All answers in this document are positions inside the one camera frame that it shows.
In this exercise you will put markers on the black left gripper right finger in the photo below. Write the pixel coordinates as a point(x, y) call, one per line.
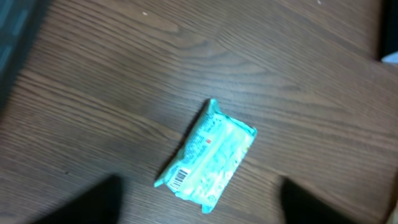
point(301, 207)

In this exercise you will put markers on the teal wet wipes pack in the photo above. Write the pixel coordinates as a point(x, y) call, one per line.
point(208, 158)

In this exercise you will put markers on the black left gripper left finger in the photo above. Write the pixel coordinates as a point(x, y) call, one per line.
point(99, 205)

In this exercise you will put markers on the grey plastic mesh basket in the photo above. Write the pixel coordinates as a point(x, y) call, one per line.
point(19, 21)

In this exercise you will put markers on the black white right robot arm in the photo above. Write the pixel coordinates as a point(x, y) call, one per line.
point(387, 50)

